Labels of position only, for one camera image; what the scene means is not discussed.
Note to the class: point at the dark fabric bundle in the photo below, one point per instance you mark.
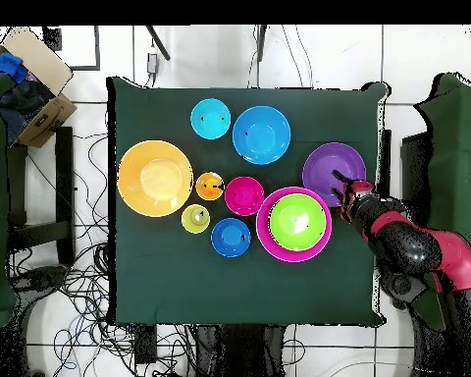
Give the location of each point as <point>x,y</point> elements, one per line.
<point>23,102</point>

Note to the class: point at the purple plastic bowl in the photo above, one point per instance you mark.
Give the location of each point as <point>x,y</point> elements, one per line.
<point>320,167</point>

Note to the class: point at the small red plastic bowl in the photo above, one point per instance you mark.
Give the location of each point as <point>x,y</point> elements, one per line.
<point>243,196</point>

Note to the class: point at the small dark blue bowl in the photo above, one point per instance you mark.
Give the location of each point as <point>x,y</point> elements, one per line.
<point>229,237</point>

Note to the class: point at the large orange plastic bowl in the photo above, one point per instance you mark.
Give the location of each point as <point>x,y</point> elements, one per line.
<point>153,180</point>

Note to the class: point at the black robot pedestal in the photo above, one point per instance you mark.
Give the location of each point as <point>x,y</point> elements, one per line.
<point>239,349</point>

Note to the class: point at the cardboard box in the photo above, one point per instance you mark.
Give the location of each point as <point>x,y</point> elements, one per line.
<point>35,55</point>

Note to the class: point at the green plastic bowl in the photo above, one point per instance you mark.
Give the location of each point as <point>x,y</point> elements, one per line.
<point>298,220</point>

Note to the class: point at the orange plastic cup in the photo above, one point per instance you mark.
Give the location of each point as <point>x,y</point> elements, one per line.
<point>208,193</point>

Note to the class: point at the grey power adapter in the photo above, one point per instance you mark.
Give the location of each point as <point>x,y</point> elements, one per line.
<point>152,63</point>

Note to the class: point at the medium blue plastic bowl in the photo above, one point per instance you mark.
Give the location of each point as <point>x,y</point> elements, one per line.
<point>261,137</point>

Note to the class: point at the dark green tablecloth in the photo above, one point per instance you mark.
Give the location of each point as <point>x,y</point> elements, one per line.
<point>161,275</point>

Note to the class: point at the black metal frame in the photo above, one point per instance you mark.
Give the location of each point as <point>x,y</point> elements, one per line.
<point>64,176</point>

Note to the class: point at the large pink plastic bowl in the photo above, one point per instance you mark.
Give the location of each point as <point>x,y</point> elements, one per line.
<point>263,231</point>

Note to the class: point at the yellow plastic cup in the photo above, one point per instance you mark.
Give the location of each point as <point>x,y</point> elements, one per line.
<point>190,222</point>

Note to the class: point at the small light blue bowl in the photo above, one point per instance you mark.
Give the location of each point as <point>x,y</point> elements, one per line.
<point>212,127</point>

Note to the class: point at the black tripod leg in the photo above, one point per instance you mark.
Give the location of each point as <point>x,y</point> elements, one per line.
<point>261,41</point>
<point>159,43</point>

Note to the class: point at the bright blue cloth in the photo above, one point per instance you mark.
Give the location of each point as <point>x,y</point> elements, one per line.
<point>4,64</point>

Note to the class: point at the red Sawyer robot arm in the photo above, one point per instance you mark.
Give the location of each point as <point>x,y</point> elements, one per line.
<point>455,255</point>

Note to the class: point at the black power strip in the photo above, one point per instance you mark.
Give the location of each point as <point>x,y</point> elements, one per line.
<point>146,345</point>

